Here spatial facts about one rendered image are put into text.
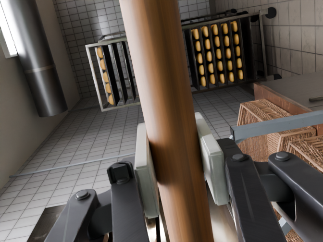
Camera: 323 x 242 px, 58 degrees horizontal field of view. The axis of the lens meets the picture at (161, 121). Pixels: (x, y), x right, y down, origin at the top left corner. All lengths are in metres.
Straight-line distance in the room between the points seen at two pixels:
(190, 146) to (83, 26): 5.11
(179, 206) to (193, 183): 0.02
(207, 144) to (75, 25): 5.15
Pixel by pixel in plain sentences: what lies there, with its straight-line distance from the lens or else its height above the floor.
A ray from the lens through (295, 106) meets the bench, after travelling 1.51.
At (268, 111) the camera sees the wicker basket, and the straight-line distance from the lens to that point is 1.64.
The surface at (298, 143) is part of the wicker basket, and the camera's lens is 1.24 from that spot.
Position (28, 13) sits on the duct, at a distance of 3.28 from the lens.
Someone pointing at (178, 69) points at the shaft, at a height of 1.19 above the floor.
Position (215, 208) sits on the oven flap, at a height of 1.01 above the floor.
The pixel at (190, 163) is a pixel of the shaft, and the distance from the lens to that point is 0.17.
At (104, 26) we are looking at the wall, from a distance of 5.20.
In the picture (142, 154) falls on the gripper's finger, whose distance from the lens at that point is 0.16.
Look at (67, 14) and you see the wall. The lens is 5.31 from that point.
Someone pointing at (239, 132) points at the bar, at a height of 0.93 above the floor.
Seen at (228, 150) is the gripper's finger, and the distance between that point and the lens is 0.16.
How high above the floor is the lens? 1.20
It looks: level
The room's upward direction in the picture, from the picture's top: 101 degrees counter-clockwise
